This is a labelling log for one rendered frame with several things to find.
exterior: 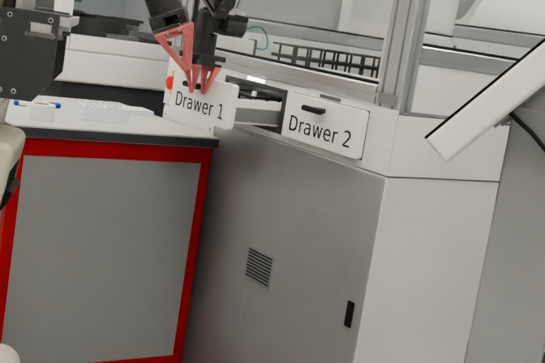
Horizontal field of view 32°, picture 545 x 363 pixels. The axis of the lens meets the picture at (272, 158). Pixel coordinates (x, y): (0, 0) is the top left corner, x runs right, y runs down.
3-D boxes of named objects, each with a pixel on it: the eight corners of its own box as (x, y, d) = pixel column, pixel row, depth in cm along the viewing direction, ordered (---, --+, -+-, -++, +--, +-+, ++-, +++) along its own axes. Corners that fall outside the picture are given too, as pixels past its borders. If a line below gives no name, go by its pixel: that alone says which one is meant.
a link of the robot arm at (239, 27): (209, -22, 230) (222, -2, 224) (248, -15, 236) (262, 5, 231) (190, 19, 236) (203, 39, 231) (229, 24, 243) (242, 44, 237)
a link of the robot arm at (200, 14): (194, 5, 233) (206, 6, 228) (217, 9, 237) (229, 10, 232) (190, 32, 234) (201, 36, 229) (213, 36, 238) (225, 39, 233)
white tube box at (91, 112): (83, 120, 250) (84, 105, 249) (75, 115, 257) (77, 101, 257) (128, 124, 255) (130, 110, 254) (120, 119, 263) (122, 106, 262)
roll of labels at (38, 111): (44, 117, 244) (45, 101, 243) (59, 121, 239) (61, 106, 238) (20, 116, 239) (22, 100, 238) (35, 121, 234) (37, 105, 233)
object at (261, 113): (230, 123, 231) (233, 98, 230) (178, 106, 251) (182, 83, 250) (354, 133, 254) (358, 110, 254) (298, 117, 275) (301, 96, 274)
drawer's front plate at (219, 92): (226, 130, 229) (233, 85, 227) (169, 110, 252) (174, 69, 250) (233, 130, 230) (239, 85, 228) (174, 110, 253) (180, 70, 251)
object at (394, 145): (386, 176, 206) (397, 110, 204) (162, 102, 287) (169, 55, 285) (638, 187, 262) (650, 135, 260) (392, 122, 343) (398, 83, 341)
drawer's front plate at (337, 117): (355, 159, 212) (363, 111, 211) (281, 135, 235) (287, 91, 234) (361, 160, 213) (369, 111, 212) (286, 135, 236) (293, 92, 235)
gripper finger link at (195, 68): (214, 96, 234) (221, 59, 233) (190, 94, 230) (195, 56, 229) (200, 92, 240) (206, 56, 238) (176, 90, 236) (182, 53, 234)
